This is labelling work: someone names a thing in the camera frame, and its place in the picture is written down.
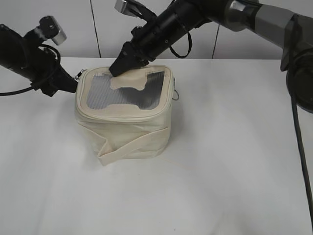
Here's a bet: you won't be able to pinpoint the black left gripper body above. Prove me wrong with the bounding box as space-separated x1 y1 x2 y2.
30 50 68 97

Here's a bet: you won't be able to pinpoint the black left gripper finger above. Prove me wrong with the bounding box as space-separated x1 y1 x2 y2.
60 74 78 93

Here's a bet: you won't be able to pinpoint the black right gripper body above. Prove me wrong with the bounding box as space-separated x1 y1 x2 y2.
122 21 171 63

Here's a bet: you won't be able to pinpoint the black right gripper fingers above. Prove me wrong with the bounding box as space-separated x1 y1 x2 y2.
109 47 148 77

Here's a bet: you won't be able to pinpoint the silver ring zipper pull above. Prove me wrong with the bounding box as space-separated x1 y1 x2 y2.
172 78 179 101
74 70 86 81

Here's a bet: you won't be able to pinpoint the cream canvas zipper bag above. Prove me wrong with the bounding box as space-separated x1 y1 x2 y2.
75 65 175 166

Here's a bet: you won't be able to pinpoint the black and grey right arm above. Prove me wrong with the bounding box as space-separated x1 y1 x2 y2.
109 0 313 112

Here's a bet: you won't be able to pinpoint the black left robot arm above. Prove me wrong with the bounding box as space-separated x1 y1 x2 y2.
0 24 78 97

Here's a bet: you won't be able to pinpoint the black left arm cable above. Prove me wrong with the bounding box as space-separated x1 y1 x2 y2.
0 44 61 96

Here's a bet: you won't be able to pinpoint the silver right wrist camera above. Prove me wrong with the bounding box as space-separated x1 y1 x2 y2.
114 0 136 17

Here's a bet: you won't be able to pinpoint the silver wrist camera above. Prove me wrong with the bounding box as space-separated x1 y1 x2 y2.
34 15 67 46
114 0 136 17

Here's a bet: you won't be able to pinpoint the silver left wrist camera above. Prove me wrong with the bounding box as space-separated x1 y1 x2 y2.
34 15 67 46

